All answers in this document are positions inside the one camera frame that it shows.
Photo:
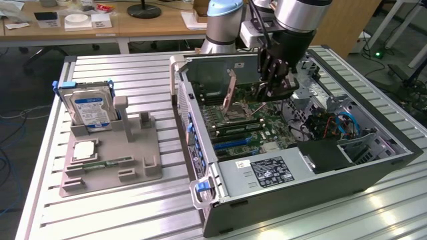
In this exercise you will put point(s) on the low metal disk bay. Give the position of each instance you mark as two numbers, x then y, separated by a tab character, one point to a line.
360	150

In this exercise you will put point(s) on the tall metal disk bay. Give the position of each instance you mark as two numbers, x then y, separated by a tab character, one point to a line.
307	105

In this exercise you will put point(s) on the blue card retention latch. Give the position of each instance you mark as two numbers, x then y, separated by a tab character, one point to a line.
189	127

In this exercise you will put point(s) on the hard disk drive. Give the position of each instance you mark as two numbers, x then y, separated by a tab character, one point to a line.
67	84

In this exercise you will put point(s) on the white paper stack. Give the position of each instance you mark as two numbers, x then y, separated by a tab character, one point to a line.
193	23

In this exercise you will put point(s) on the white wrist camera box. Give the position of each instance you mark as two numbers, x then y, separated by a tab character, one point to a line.
249	33

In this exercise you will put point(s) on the black intrusion switch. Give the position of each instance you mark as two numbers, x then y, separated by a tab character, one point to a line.
191	96

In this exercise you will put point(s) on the wooden cabinet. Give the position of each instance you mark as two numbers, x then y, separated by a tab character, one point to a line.
349	25

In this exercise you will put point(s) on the blue expansion slot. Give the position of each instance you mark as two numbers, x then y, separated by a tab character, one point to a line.
229	144

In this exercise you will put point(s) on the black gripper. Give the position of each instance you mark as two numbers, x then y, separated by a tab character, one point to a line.
289	47

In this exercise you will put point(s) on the white box with round bowl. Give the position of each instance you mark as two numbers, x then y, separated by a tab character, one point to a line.
77	22

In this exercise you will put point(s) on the black floor stand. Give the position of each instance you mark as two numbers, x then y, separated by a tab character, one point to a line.
400	72

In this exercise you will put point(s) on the black lamp base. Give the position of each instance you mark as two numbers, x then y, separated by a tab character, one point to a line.
144	11

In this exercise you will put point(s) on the white paper label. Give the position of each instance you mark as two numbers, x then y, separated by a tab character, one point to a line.
17	25

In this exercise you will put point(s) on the green RAM stick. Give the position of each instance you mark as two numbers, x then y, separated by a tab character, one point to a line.
100	165

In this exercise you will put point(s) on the metal socket cover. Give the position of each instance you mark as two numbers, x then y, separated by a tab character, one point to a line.
260	107

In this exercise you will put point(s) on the cardboard box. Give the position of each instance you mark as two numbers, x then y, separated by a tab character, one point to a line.
200	7

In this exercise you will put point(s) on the green motherboard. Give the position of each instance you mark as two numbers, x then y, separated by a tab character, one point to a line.
267	130

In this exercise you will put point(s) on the silver CPU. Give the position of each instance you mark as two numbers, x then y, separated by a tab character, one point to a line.
83	150

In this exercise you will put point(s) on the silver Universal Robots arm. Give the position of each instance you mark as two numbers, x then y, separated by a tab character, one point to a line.
220	27

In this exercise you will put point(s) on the plain white box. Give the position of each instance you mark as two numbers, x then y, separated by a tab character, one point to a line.
100	21

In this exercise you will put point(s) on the white box with black lid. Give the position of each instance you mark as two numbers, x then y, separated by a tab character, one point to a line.
47	18

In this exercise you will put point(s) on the black chair base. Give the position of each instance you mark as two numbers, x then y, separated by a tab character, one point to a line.
40	53

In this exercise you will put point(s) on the open black PC case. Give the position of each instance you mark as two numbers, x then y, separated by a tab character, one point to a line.
349	190

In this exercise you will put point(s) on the grey power supply unit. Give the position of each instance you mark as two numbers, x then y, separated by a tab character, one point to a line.
267	172

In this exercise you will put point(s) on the red packet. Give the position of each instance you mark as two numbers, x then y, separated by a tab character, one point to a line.
103	8

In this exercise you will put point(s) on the grey parts rack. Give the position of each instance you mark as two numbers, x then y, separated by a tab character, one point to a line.
116	150

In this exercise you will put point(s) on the black plastic shroud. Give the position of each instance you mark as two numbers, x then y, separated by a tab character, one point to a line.
323	155

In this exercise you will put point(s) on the white table frame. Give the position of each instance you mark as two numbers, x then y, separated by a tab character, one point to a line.
404	22

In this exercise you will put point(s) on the hard disk with blue label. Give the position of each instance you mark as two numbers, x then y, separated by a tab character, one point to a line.
89	110

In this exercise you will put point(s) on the grey cup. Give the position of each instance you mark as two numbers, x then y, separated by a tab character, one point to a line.
48	3

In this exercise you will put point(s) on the RAM stick with label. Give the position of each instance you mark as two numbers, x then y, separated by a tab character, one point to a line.
240	128

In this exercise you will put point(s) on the wooden desk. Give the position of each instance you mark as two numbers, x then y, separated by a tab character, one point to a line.
149	27

